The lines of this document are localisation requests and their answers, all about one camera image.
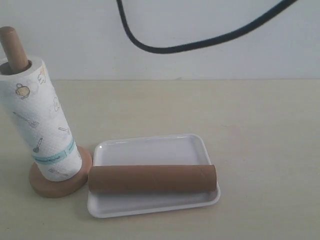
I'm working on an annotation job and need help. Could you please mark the brown cardboard tube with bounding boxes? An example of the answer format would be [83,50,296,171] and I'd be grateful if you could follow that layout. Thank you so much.
[88,165,218,194]

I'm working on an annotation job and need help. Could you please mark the printed white paper towel roll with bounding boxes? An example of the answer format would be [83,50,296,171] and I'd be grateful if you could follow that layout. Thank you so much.
[0,56,82,182]

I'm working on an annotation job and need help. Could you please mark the wooden paper towel holder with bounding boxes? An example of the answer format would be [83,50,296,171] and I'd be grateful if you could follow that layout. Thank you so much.
[0,26,93,198]

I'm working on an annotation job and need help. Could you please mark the white rectangular plastic tray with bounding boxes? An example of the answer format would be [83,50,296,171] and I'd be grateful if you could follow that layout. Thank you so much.
[87,134,221,218]

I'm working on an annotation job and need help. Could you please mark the black cable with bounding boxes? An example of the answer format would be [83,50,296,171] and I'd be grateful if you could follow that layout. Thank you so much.
[115,0,300,55]

